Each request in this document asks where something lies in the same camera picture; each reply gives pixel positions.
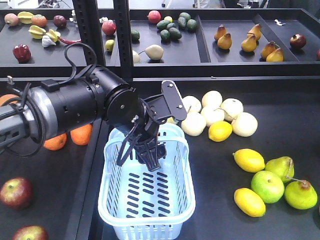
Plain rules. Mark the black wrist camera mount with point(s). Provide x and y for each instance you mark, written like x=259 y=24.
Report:
x=173 y=100

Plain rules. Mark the red apple front right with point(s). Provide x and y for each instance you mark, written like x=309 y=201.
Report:
x=32 y=232

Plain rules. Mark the yellow lemon lower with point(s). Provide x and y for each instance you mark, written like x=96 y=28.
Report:
x=249 y=202

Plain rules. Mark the yellow lemon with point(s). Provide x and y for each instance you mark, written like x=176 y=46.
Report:
x=219 y=131
x=249 y=160
x=249 y=202

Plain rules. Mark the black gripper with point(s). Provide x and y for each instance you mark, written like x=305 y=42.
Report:
x=154 y=111

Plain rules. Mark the red apple front middle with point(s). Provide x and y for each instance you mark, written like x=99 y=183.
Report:
x=17 y=193

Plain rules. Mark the green apple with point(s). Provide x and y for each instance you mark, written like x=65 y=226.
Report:
x=268 y=186

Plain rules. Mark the small orange lower left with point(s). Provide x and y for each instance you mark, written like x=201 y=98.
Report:
x=56 y=143

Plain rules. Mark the green pear rear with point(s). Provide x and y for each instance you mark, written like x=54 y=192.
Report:
x=283 y=167

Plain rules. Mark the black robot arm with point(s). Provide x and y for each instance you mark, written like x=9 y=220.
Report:
x=53 y=108

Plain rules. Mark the green pear front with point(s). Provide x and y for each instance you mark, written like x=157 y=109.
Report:
x=300 y=194

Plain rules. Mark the yellow lemon upper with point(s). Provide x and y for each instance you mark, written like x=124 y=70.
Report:
x=219 y=131

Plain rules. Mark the green pear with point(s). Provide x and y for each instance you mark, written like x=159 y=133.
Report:
x=300 y=194
x=283 y=167

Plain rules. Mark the black produce display table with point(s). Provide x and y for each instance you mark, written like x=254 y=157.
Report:
x=66 y=184

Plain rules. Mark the light blue plastic basket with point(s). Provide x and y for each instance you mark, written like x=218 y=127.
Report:
x=144 y=205

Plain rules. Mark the red apple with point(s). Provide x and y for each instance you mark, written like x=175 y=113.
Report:
x=32 y=232
x=17 y=193

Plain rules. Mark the white garlic bulb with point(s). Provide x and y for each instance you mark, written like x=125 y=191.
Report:
x=47 y=41

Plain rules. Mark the red bell pepper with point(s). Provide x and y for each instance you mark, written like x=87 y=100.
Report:
x=22 y=53

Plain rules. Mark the red chili pepper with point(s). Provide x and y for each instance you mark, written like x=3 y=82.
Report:
x=69 y=42

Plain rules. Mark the yellow lemon middle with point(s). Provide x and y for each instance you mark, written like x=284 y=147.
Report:
x=249 y=160

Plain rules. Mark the orange behind middle apple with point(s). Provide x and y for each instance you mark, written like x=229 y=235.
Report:
x=8 y=97

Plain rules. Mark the small orange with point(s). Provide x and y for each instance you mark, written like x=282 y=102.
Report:
x=81 y=136
x=56 y=143

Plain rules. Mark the small orange lower right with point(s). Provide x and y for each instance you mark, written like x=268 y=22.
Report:
x=81 y=136

